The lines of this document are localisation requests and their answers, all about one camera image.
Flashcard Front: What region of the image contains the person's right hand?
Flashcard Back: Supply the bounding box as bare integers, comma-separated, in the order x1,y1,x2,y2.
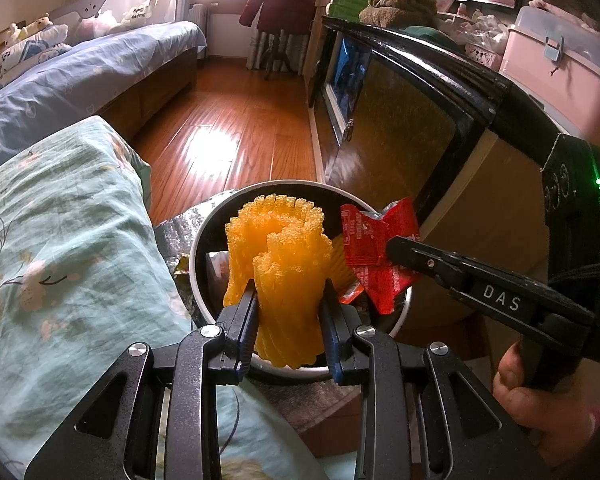
492,342,600,466

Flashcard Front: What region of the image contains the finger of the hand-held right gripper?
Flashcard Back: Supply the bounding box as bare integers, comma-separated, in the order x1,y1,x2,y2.
385,235,465,292

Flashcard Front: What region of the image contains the bed with blue sheet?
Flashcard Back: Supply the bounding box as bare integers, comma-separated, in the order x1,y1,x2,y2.
0,20,208,161

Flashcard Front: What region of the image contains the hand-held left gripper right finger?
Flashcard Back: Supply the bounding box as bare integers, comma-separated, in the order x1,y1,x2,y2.
320,280,546,480

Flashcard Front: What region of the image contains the red snack packet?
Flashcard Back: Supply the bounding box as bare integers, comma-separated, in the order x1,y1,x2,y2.
339,197,422,315

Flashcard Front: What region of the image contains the grey bed guard rail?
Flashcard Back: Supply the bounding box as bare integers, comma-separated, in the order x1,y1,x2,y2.
45,0,191,36

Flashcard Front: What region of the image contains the wooden coat stand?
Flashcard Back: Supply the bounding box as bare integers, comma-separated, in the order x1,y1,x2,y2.
262,30,293,81

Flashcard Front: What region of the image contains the black bin with white rim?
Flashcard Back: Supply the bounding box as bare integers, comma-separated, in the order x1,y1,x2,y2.
188,180,416,378

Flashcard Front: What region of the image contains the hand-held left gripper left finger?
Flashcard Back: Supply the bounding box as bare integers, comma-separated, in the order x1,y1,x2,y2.
24,280,261,480

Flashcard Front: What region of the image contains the pink storage box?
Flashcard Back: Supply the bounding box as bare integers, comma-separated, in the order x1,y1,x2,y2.
497,5,600,161

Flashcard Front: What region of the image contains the silver foil mat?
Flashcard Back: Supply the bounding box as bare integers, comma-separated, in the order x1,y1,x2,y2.
152,192,241,311

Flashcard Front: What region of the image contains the wooden wardrobe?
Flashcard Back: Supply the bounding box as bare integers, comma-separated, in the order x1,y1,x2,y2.
302,0,341,96

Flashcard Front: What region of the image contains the white plush dog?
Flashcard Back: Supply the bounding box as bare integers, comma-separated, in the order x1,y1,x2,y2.
5,12,53,43

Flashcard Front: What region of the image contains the black glass cabinet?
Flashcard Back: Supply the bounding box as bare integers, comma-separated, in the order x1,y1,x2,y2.
307,15,561,241

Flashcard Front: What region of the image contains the brown towel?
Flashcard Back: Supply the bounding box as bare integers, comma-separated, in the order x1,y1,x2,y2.
358,0,438,28

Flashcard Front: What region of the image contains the short orange foam net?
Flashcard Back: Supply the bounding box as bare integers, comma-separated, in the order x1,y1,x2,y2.
222,194,336,372

